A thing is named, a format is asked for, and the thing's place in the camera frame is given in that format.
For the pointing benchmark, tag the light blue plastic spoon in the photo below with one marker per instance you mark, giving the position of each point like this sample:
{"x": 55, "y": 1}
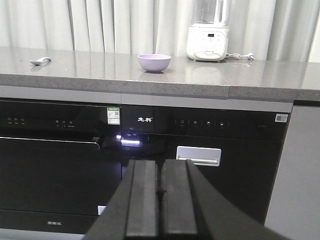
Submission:
{"x": 40, "y": 61}

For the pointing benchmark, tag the grey pleated curtain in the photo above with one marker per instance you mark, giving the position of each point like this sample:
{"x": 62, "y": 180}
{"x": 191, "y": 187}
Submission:
{"x": 279, "y": 30}

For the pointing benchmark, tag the black built-in oven left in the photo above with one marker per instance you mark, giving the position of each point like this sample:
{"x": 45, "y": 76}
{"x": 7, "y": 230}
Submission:
{"x": 58, "y": 165}

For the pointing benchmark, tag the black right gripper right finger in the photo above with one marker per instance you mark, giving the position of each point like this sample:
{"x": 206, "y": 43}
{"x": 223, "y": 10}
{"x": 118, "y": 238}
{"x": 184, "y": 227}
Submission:
{"x": 192, "y": 209}

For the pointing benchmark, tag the purple plastic bowl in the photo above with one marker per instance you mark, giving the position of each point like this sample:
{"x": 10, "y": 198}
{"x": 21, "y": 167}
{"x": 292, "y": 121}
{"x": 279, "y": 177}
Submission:
{"x": 154, "y": 63}

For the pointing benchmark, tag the white blender with glass jar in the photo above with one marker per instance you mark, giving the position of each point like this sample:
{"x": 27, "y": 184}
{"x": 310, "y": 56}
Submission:
{"x": 208, "y": 34}

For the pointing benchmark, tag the black built-in dishwasher right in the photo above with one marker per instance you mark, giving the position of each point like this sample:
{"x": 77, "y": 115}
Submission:
{"x": 238, "y": 151}

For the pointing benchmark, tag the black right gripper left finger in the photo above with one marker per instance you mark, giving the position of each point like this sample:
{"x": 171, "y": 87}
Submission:
{"x": 132, "y": 213}

